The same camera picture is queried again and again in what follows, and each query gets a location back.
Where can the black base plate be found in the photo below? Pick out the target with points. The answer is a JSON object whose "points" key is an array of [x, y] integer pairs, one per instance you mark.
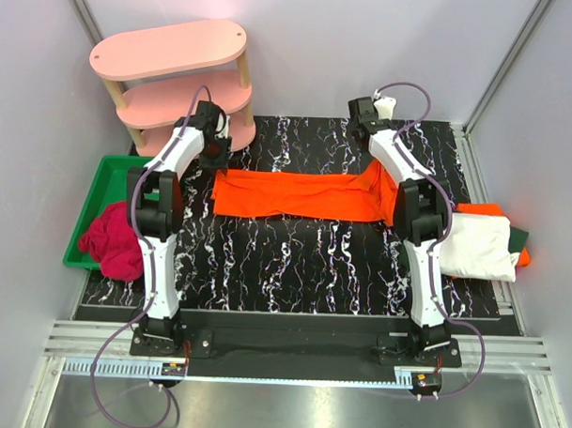
{"points": [[204, 338]]}

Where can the crumpled red t-shirt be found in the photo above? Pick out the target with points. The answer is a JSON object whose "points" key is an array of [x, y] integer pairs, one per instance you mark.
{"points": [[112, 243]]}

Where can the right orange connector box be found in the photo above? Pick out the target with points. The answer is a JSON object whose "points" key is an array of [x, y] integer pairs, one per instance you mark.
{"points": [[426, 384]]}

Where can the pink three-tier shelf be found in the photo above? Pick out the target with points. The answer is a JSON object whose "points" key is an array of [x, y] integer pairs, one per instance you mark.
{"points": [[153, 74]]}

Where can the green plastic bin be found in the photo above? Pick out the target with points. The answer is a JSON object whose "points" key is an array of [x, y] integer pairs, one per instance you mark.
{"points": [[107, 187]]}

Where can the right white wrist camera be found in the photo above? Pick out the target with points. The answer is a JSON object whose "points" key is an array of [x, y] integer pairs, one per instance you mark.
{"points": [[384, 105]]}

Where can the folded dark green t-shirt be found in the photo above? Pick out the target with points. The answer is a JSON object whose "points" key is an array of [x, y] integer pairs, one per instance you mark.
{"points": [[517, 240]]}

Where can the black marble pattern mat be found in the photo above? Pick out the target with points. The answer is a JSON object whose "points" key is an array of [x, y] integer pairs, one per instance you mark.
{"points": [[288, 264]]}

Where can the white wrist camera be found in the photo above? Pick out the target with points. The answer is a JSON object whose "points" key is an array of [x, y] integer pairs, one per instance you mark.
{"points": [[223, 126], [384, 105]]}

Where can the folded orange t-shirt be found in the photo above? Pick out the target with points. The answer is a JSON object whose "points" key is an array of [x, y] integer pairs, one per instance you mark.
{"points": [[519, 260]]}

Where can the orange t-shirt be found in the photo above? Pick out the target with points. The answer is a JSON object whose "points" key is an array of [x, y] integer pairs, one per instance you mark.
{"points": [[519, 260], [367, 197]]}

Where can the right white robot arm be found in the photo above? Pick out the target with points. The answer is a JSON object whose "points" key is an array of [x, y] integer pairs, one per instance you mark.
{"points": [[421, 219]]}

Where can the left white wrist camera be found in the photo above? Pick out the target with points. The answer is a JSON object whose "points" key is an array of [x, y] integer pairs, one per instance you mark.
{"points": [[223, 126]]}

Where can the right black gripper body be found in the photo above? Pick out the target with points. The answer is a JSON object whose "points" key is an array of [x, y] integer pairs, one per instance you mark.
{"points": [[357, 133]]}

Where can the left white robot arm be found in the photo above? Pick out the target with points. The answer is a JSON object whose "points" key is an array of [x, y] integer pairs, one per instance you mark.
{"points": [[155, 213]]}

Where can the orange connector box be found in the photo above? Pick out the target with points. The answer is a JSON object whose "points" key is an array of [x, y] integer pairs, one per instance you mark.
{"points": [[174, 368], [426, 384]]}

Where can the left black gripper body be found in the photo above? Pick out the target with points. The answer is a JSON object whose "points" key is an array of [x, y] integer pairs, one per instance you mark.
{"points": [[215, 152]]}

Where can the aluminium frame rail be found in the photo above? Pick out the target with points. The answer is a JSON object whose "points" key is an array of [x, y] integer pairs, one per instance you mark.
{"points": [[100, 348]]}

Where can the left orange connector box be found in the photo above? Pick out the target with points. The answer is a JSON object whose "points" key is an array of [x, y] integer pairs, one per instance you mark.
{"points": [[174, 368]]}

